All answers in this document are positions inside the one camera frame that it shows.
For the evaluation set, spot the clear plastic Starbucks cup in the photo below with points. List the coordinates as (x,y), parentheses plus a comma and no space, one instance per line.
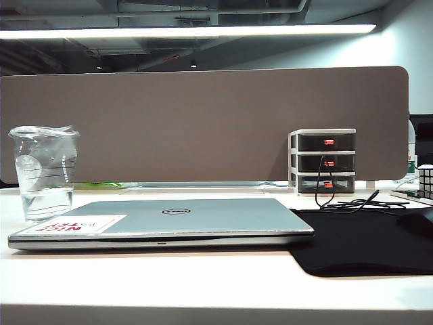
(44,176)

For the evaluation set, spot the silver Dell laptop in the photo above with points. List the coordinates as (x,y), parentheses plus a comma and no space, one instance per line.
(189,220)

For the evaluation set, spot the brown desk partition panel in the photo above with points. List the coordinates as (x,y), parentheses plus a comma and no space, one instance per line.
(203,125)

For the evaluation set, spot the small three-drawer organizer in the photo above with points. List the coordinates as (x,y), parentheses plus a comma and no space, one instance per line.
(293,159)

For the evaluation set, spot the dark translucent organizer drawer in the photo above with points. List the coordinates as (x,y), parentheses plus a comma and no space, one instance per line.
(326,142)
(338,163)
(338,184)

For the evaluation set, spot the green flat item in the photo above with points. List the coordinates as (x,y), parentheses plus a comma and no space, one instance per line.
(105,185)

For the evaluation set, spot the long ceiling light strip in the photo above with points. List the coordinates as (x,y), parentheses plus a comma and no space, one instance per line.
(186,31)

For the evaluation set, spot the black mouse pad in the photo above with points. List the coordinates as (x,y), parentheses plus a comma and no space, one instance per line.
(362,240)

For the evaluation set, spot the white keyboard with green keys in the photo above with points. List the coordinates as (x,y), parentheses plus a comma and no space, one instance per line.
(406,194)

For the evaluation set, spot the clear bottle with green label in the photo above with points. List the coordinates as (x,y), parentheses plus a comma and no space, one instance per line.
(411,152)

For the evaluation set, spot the black equipment beside partition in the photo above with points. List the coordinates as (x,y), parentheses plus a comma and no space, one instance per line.
(425,139)

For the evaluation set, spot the black computer mouse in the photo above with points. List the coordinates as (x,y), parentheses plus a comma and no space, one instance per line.
(419,220)

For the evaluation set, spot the black Rubik's cube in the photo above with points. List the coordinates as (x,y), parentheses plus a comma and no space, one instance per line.
(427,181)

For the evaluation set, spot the silver rail under partition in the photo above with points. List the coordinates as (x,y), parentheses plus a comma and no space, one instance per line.
(203,184)

